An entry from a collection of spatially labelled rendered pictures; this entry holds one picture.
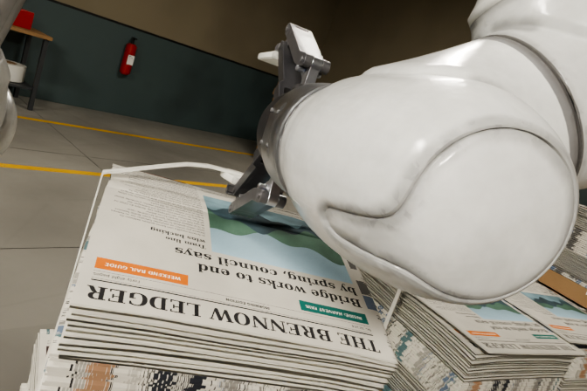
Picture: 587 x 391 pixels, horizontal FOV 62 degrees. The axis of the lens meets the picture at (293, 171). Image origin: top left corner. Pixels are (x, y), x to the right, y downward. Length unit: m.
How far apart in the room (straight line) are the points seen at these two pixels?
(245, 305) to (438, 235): 0.27
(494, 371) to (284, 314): 0.53
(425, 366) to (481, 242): 0.73
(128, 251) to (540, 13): 0.34
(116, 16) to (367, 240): 7.43
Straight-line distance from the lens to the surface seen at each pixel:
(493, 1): 0.32
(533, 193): 0.20
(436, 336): 0.90
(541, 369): 1.02
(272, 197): 0.43
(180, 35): 8.07
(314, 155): 0.23
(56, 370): 0.44
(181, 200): 0.55
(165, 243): 0.46
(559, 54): 0.28
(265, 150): 0.34
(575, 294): 1.44
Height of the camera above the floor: 1.36
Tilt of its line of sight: 10 degrees down
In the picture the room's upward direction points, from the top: 19 degrees clockwise
